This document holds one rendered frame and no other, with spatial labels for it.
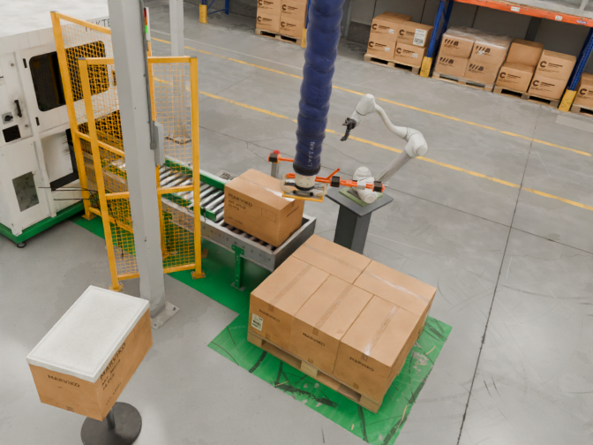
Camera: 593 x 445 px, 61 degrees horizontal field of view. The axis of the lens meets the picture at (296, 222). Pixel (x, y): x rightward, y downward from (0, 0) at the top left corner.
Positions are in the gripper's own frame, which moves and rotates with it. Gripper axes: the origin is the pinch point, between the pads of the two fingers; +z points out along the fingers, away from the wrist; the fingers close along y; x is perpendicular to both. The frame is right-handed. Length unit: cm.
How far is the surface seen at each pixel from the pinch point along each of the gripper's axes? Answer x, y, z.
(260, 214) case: 49, 77, 40
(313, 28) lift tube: 21, -83, 35
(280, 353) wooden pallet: -10, 156, 104
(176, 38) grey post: 284, 19, -163
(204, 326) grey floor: 61, 158, 109
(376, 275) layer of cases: -58, 103, 30
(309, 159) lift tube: 14.0, 14.9, 32.1
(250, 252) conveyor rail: 49, 107, 56
